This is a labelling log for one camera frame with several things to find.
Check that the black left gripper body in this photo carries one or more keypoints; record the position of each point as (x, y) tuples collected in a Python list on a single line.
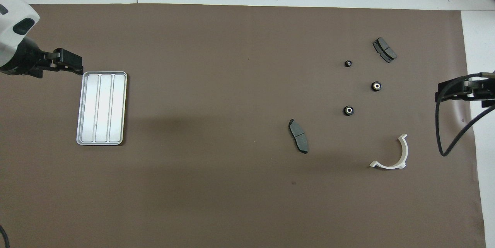
[(31, 60)]

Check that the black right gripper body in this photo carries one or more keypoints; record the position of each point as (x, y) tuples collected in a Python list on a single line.
[(487, 91)]

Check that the small black bearing gear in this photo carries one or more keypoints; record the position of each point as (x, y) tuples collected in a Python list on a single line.
[(348, 63)]

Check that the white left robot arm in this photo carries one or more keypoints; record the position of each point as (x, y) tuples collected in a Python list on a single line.
[(11, 27)]

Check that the silver metal tray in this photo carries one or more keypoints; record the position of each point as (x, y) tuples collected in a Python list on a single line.
[(102, 108)]

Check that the stacked dark brake pads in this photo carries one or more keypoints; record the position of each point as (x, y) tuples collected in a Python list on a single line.
[(384, 49)]

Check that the single dark brake pad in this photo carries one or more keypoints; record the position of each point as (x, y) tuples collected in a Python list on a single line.
[(298, 135)]

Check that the brown table mat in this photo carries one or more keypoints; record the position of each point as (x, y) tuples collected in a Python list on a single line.
[(232, 85)]

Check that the white curved plastic bracket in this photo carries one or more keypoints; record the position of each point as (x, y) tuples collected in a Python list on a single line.
[(404, 151)]

